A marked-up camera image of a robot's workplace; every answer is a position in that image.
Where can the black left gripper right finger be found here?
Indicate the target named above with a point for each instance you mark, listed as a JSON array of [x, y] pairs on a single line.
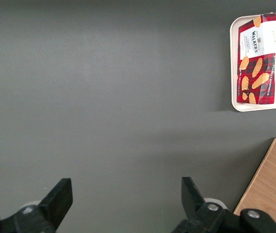
[[193, 206]]

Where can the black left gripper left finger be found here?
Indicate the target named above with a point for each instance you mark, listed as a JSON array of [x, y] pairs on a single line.
[[55, 201]]

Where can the red tartan cookie box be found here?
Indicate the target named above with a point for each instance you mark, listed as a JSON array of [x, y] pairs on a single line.
[[256, 72]]

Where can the wooden drawer cabinet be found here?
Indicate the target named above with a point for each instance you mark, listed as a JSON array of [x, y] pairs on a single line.
[[273, 184]]

